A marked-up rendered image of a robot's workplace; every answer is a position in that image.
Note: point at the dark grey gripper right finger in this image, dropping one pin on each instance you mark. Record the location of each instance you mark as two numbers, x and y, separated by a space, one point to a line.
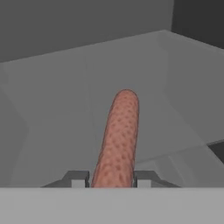
145 177

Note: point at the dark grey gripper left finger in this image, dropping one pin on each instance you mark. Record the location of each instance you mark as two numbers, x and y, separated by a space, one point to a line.
76 178

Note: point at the reddish brown sausage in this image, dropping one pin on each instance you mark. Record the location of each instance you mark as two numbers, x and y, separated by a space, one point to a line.
119 140

